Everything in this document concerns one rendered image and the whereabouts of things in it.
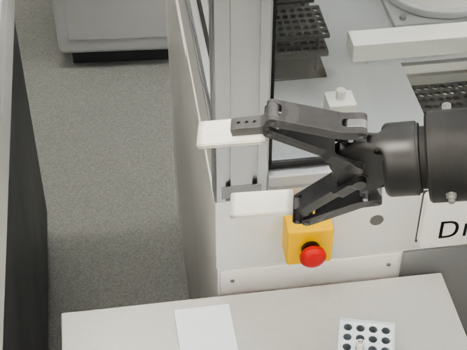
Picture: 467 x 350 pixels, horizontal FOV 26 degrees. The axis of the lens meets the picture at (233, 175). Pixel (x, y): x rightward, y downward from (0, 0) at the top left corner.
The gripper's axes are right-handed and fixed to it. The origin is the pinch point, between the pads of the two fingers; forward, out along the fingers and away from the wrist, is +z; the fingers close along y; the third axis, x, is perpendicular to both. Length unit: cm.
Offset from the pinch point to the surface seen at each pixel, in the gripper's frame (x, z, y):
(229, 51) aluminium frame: -29.0, 5.3, -14.6
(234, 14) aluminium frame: -30.2, 3.3, -9.0
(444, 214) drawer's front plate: -25, -20, -53
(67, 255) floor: -69, 84, -138
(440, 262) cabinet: -23, -19, -67
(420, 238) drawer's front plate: -23, -16, -57
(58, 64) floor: -153, 108, -157
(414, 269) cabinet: -22, -14, -66
